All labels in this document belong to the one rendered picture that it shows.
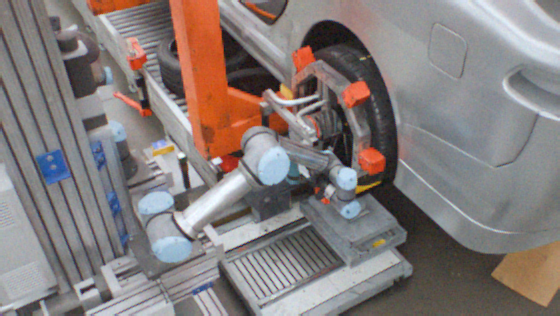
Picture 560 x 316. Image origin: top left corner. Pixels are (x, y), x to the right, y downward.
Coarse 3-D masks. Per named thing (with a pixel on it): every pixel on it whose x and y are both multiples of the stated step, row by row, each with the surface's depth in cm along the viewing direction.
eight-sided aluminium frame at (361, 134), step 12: (300, 72) 261; (312, 72) 251; (324, 72) 245; (336, 72) 245; (300, 84) 270; (336, 84) 237; (348, 84) 238; (300, 96) 279; (300, 108) 283; (360, 108) 238; (348, 120) 239; (360, 120) 239; (360, 132) 237; (360, 144) 239; (360, 168) 250
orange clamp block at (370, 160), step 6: (366, 150) 242; (372, 150) 242; (360, 156) 241; (366, 156) 239; (372, 156) 239; (378, 156) 239; (360, 162) 243; (366, 162) 238; (372, 162) 236; (378, 162) 238; (384, 162) 240; (366, 168) 240; (372, 168) 238; (378, 168) 240; (372, 174) 240
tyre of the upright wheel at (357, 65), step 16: (336, 48) 250; (352, 48) 248; (336, 64) 248; (352, 64) 239; (368, 64) 241; (352, 80) 241; (368, 80) 236; (384, 96) 237; (368, 112) 239; (384, 112) 236; (384, 128) 237; (384, 144) 240; (368, 176) 258; (384, 176) 258
